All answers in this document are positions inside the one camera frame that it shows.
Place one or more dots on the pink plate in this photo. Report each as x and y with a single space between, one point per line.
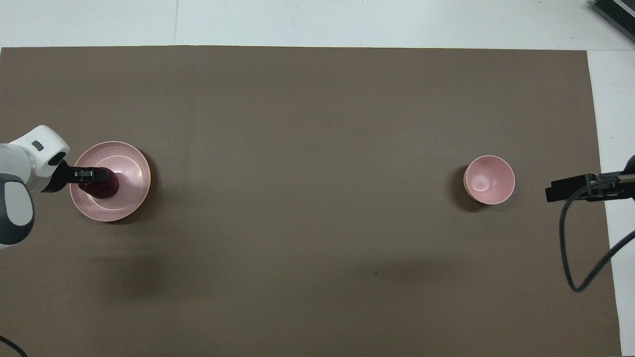
131 171

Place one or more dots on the dark red apple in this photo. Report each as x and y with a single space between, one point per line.
106 191

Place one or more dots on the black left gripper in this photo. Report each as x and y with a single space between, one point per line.
63 177

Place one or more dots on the brown table mat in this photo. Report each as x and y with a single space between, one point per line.
307 198

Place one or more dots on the pink bowl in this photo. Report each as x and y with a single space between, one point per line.
491 181

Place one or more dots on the black ribbed device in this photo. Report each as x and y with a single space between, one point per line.
617 12

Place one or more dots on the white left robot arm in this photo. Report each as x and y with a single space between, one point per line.
20 163

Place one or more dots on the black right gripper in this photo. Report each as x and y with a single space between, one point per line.
629 171

